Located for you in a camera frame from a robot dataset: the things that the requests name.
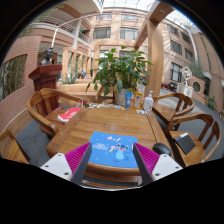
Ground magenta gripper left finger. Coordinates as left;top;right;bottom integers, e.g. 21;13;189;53
40;142;93;186

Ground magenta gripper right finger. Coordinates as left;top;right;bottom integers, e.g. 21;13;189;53
132;142;184;187

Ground black computer mouse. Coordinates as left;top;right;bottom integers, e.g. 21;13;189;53
153;143;171;155

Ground blue cartoon mouse pad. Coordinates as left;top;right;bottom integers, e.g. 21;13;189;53
89;132;138;168

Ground black notebook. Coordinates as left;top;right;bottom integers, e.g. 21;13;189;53
174;132;195;155

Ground right near wooden armchair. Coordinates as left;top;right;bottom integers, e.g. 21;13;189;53
165;113;221;167

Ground wooden armchair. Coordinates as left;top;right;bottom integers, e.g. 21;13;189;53
27;88;87;137
165;113;221;167
153;92;194;124

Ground wooden table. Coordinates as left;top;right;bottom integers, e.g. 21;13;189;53
45;105;176;190

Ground red and white bag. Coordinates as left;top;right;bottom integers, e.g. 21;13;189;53
58;108;80;123

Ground right far wooden armchair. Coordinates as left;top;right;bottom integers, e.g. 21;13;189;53
153;92;194;124

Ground white pump bottle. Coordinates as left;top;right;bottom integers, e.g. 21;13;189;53
143;92;154;112

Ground yellow box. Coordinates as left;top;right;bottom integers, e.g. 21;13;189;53
134;91;143;109

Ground near left wooden chair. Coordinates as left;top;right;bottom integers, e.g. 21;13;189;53
0;130;30;164

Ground blue tube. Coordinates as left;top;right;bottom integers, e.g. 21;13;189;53
125;92;133;109

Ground left wooden armchair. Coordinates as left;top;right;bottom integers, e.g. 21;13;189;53
27;88;87;137

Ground white geometric sculpture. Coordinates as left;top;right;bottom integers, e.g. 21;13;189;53
177;66;193;98

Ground potted green plant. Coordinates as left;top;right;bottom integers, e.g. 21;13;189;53
86;48;152;102

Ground dark bust statue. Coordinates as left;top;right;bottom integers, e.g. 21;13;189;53
40;47;53;65

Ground dark red wooden pedestal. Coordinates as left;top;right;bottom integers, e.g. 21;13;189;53
28;64;63;116

